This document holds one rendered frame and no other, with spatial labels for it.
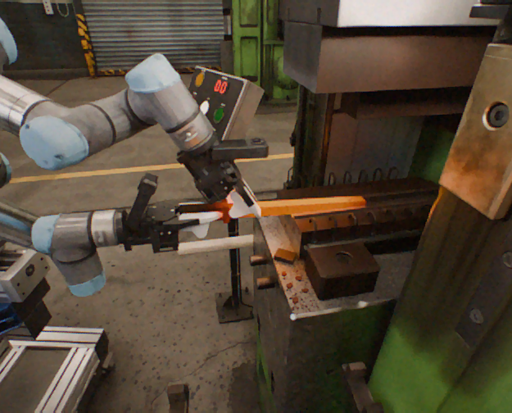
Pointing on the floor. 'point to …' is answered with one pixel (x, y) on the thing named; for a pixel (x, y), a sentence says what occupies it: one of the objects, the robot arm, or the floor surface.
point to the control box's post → (233, 265)
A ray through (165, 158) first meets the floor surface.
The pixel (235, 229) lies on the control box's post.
